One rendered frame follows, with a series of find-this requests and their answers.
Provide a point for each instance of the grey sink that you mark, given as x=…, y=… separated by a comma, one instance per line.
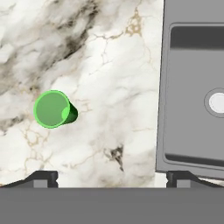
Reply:
x=192, y=87

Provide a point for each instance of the green cup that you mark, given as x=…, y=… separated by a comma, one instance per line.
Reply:
x=52, y=109

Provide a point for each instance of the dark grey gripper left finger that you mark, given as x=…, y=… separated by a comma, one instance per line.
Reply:
x=43, y=178

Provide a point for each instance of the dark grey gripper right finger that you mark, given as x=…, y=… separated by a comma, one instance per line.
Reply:
x=180, y=178

